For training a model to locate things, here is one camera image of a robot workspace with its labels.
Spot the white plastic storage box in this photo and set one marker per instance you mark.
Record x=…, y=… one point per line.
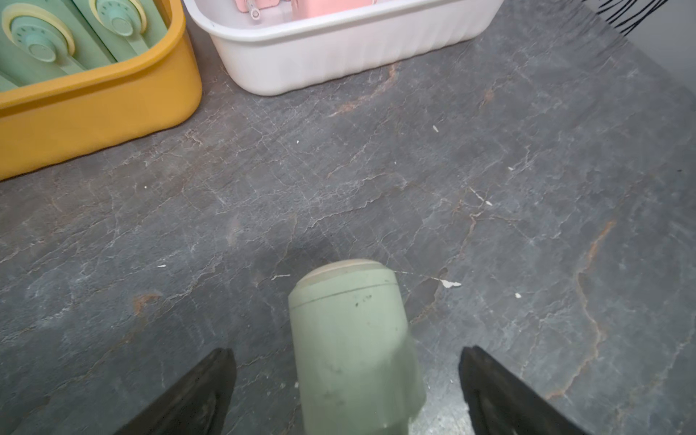
x=276, y=53

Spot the pink sharpener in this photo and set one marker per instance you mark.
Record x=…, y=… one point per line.
x=303, y=9
x=254, y=7

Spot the green sharpener round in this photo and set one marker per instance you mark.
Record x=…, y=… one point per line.
x=357, y=368

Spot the green sharpener square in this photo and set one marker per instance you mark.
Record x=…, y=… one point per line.
x=6, y=83

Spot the yellow plastic storage box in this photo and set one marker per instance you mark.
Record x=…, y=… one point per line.
x=51, y=122

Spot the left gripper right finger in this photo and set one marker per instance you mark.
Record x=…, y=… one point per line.
x=501, y=403

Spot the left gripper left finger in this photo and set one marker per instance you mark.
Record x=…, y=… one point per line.
x=196, y=404

